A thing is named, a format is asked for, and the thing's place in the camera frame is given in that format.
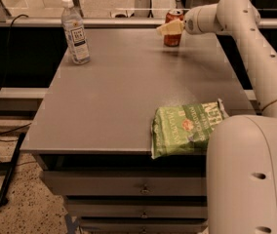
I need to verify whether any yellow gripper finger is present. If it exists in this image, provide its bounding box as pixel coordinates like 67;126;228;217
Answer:
156;19;184;36

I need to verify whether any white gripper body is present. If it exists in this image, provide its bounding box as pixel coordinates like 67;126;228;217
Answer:
184;4;218;34

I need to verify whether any red coke can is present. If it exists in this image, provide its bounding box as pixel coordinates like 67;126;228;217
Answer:
164;9;183;47

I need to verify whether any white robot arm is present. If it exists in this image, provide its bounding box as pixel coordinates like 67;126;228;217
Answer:
157;0;277;234

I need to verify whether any green jalapeno chip bag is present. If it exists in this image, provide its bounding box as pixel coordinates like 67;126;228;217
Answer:
151;98;228;159

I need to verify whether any clear plastic water bottle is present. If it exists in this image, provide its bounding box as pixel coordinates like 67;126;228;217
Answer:
61;0;91;64

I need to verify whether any grey drawer cabinet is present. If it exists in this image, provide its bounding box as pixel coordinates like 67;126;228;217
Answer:
20;27;257;234

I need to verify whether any top grey drawer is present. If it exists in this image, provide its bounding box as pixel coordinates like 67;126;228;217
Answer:
40;171;206;196

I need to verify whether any grey drawer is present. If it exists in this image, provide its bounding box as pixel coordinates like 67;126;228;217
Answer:
64;196;208;219
40;171;206;196
79;218;207;234

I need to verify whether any middle grey drawer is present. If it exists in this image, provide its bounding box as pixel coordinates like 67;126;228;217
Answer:
64;196;208;219

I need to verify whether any metal railing bar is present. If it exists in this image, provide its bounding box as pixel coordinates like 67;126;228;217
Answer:
0;17;277;30

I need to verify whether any bottom grey drawer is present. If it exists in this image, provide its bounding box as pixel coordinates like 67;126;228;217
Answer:
79;218;207;234

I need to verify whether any black stand leg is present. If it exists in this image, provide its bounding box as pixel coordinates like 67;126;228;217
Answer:
0;133;25;208

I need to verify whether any black cable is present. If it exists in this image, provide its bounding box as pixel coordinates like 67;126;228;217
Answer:
0;14;32;143

